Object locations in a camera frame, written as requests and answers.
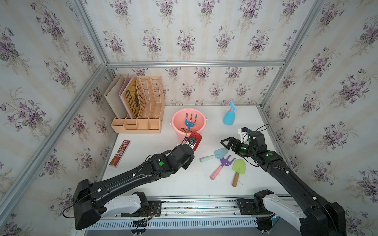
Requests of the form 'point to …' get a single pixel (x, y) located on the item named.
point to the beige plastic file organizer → (151, 113)
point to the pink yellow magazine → (129, 95)
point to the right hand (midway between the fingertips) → (227, 144)
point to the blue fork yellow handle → (190, 124)
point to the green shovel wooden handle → (239, 166)
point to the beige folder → (111, 95)
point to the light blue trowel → (219, 153)
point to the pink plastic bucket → (180, 127)
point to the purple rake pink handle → (226, 162)
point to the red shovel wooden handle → (198, 137)
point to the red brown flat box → (119, 154)
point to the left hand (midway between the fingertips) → (190, 154)
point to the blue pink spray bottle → (229, 117)
